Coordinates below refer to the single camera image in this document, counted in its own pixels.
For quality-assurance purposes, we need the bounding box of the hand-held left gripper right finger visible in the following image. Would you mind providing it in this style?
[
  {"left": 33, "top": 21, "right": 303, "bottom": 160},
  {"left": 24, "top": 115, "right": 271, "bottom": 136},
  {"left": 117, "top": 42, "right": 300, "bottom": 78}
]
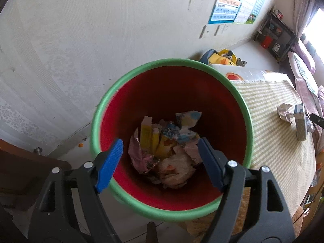
[{"left": 197, "top": 137, "right": 296, "bottom": 243}]

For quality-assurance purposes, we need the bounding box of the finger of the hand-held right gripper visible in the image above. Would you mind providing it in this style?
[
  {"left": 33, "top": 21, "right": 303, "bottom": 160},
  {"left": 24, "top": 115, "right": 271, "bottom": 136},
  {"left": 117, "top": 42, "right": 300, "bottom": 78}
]
[{"left": 310, "top": 113, "right": 324, "bottom": 127}]

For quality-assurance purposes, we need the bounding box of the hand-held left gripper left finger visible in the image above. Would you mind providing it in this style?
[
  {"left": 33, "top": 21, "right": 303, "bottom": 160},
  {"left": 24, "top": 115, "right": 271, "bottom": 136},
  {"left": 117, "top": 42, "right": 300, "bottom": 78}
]
[{"left": 27, "top": 139, "right": 124, "bottom": 243}]

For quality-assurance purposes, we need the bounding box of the pink packet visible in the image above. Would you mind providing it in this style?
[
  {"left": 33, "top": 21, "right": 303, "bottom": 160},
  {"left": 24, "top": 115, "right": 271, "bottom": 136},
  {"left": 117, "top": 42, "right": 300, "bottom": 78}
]
[{"left": 183, "top": 142, "right": 203, "bottom": 165}]

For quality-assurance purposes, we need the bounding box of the blue and white milk carton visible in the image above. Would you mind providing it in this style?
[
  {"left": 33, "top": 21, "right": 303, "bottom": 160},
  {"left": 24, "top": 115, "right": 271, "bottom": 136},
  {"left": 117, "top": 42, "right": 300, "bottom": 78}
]
[{"left": 294, "top": 104, "right": 309, "bottom": 142}]

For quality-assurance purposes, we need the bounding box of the pink plastic bag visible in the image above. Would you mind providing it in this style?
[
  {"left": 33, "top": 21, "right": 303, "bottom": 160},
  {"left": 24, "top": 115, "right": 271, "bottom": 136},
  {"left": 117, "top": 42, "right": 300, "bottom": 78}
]
[{"left": 128, "top": 128, "right": 160, "bottom": 174}]

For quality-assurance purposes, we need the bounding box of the torn yellow package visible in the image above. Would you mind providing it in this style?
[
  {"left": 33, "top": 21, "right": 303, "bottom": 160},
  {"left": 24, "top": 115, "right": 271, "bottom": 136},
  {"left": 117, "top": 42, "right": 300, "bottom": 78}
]
[{"left": 140, "top": 116, "right": 178, "bottom": 160}]

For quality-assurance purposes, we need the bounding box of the light blue yellow wrapper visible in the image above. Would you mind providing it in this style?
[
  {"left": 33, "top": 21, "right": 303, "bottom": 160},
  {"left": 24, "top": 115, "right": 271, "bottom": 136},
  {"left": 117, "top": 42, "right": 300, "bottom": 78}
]
[{"left": 176, "top": 111, "right": 202, "bottom": 143}]

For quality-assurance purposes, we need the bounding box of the green and red bin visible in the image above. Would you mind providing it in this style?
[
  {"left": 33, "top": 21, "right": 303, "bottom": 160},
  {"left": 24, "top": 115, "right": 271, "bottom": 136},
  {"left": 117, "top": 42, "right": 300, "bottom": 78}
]
[{"left": 91, "top": 59, "right": 254, "bottom": 221}]

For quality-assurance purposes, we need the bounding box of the pink dotted blanket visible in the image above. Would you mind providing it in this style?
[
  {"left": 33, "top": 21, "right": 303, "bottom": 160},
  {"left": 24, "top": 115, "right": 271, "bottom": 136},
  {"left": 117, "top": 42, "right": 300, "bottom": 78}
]
[{"left": 318, "top": 85, "right": 324, "bottom": 112}]

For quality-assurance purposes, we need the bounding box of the crumpled white paper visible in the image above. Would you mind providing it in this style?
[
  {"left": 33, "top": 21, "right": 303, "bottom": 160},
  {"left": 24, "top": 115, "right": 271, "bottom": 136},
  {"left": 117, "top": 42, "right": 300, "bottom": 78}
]
[{"left": 277, "top": 103, "right": 294, "bottom": 124}]

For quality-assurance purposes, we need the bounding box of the bed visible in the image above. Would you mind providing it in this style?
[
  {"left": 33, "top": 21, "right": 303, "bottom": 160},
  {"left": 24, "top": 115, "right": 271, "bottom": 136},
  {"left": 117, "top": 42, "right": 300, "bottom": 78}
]
[{"left": 287, "top": 39, "right": 324, "bottom": 157}]

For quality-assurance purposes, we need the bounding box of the checkered blue quilt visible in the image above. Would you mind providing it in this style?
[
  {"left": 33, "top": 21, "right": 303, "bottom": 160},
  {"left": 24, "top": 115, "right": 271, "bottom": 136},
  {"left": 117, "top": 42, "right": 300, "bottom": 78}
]
[{"left": 295, "top": 56, "right": 319, "bottom": 97}]

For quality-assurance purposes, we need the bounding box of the purple pillow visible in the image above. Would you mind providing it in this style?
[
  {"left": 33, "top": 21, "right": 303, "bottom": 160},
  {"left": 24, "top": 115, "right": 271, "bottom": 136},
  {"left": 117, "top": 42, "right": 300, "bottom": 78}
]
[{"left": 294, "top": 39, "right": 316, "bottom": 74}]

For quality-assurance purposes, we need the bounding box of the fruit print white table cover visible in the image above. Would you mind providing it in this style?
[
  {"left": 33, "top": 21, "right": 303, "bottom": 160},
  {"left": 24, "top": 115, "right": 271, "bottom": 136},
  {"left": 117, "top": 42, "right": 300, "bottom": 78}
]
[{"left": 210, "top": 64, "right": 290, "bottom": 83}]

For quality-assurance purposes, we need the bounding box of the dark metal shelf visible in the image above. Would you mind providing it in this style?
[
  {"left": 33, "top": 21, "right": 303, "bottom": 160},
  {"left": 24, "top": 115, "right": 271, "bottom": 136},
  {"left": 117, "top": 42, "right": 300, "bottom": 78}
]
[{"left": 254, "top": 10, "right": 299, "bottom": 64}]

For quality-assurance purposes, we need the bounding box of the window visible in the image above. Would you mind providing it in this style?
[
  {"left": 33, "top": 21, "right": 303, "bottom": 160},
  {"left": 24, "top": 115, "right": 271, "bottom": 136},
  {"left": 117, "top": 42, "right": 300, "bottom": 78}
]
[{"left": 302, "top": 7, "right": 324, "bottom": 53}]

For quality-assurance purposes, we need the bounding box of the brown wooden cabinet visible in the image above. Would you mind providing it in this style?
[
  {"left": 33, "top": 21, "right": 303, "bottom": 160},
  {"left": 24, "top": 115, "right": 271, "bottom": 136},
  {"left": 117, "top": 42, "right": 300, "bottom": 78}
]
[{"left": 0, "top": 139, "right": 71, "bottom": 210}]

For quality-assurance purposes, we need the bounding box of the yellow toy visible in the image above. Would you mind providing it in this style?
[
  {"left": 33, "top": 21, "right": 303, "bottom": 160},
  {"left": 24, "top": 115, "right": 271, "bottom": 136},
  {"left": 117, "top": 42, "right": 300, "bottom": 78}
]
[{"left": 210, "top": 49, "right": 240, "bottom": 67}]

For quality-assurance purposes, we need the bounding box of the blue toy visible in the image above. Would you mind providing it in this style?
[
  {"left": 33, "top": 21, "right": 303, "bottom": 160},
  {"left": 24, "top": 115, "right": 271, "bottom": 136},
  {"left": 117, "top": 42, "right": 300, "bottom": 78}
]
[{"left": 199, "top": 49, "right": 218, "bottom": 65}]

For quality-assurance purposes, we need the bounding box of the pink curtain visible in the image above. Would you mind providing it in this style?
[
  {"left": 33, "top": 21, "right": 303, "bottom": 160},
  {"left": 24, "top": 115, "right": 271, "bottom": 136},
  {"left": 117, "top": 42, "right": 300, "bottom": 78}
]
[{"left": 294, "top": 0, "right": 319, "bottom": 38}]

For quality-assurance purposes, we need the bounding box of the grid wall poster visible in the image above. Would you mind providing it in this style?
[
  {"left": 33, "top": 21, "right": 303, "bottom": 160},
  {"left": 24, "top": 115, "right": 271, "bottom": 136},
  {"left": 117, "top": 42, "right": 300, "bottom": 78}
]
[{"left": 234, "top": 0, "right": 269, "bottom": 24}]

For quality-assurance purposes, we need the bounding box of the blue wall poster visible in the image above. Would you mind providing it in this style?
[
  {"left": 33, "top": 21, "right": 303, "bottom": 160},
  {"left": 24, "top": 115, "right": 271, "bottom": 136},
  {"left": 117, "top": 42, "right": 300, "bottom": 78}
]
[{"left": 208, "top": 0, "right": 245, "bottom": 25}]

